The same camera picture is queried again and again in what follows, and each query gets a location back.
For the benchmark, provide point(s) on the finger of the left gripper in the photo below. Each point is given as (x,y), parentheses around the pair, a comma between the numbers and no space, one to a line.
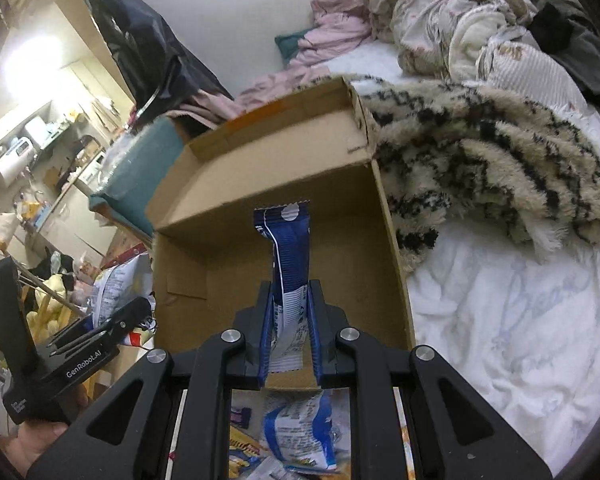
(69,341)

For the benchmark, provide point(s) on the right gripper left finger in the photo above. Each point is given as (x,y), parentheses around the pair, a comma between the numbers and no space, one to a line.
(167,416)

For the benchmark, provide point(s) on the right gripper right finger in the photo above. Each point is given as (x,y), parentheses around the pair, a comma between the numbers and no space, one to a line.
(412,405)

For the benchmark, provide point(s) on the blue white snack bar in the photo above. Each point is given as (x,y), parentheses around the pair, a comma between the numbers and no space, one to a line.
(287,227)

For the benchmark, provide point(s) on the blue white chip bag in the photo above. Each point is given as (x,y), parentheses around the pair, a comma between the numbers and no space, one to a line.
(297,430)

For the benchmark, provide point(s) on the left human hand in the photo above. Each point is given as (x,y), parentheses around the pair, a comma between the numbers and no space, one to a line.
(32,440)

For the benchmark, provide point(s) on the wooden drying rack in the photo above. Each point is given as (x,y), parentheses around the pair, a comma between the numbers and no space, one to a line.
(32,309)

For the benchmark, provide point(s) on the white floral bed sheet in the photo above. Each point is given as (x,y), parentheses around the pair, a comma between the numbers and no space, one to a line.
(522,328)

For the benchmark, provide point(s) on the white washing machine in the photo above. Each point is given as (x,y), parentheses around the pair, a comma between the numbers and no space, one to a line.
(15,159)

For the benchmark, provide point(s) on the teal cushion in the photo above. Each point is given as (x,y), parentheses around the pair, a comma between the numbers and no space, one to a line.
(134,169)

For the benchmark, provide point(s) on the cream black fuzzy blanket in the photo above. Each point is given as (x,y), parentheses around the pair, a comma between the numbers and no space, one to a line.
(444,150)

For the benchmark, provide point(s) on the black plastic bag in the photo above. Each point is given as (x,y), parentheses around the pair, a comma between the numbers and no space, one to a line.
(160,71)

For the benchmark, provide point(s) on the brown cardboard box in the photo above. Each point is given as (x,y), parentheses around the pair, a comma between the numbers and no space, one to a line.
(316,147)

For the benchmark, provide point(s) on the pile of crumpled clothes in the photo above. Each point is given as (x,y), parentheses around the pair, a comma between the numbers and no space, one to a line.
(543,48)

